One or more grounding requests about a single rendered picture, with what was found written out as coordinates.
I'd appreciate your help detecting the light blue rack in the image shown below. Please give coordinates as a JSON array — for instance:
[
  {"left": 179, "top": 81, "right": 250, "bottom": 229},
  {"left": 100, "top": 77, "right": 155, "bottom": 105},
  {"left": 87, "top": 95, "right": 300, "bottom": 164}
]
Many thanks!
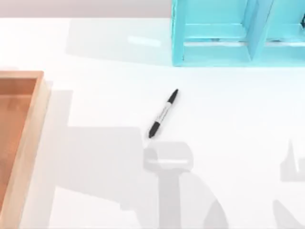
[{"left": 171, "top": 0, "right": 305, "bottom": 68}]

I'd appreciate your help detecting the shallow salmon-coloured box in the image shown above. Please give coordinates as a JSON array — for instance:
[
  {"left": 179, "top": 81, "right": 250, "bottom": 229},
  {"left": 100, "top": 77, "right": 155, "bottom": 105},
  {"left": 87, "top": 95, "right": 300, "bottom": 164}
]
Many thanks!
[{"left": 0, "top": 70, "right": 51, "bottom": 229}]

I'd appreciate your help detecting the black and white marker pen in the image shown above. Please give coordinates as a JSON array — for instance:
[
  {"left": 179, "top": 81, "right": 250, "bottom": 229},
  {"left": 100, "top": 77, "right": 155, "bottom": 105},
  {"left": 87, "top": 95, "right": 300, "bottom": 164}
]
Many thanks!
[{"left": 148, "top": 88, "right": 179, "bottom": 139}]

